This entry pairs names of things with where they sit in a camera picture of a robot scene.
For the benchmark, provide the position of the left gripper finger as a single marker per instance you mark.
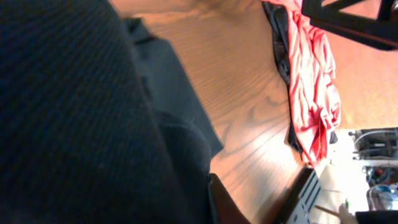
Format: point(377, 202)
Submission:
point(222, 207)

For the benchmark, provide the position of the black polo shirt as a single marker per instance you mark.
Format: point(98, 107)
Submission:
point(99, 121)

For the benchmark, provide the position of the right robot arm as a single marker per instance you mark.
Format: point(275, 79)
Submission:
point(379, 33)

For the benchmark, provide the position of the red shirt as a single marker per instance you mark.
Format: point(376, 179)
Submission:
point(315, 101)

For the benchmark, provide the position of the dark patterned garment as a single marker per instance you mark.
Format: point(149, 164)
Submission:
point(278, 19)

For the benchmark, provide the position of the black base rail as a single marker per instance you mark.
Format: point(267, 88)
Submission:
point(301, 199)

